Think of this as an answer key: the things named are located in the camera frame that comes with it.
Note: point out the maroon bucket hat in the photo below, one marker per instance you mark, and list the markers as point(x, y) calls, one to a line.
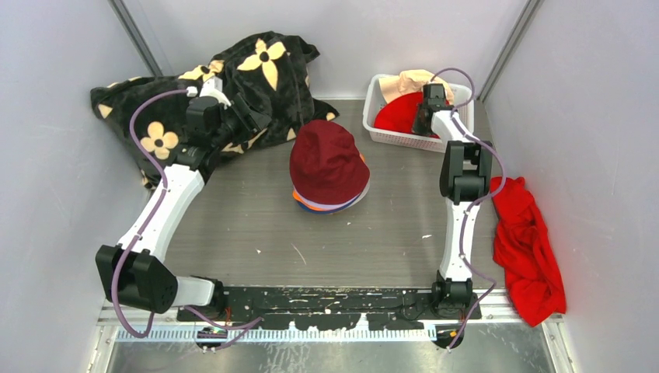
point(324, 132)

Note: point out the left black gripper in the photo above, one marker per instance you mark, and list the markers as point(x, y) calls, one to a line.
point(250, 124)

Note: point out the red cloth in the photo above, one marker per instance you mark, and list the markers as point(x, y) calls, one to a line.
point(522, 248)

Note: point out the orange bucket hat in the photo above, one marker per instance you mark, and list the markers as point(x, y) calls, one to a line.
point(328, 178)

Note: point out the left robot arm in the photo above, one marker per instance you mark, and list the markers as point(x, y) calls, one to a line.
point(133, 272)

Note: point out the lilac bucket hat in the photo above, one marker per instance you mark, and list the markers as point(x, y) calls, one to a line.
point(297, 197)

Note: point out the black blanket with cream flowers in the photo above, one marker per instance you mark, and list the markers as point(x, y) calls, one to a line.
point(267, 70)

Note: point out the red bucket hat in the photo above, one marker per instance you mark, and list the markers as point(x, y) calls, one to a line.
point(399, 115)

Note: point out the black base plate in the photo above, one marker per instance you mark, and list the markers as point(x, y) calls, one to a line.
point(329, 308)

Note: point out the white plastic basket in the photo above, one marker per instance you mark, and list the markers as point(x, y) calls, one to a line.
point(375, 101)

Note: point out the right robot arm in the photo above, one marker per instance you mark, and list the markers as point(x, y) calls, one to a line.
point(464, 179)

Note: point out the blue bucket hat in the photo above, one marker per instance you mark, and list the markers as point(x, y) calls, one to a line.
point(304, 207)

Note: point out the beige bucket hat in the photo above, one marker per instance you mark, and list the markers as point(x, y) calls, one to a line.
point(410, 81)

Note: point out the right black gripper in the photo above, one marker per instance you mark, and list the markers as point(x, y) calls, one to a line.
point(417, 129)

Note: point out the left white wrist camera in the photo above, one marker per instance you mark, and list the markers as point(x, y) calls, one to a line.
point(211, 88)

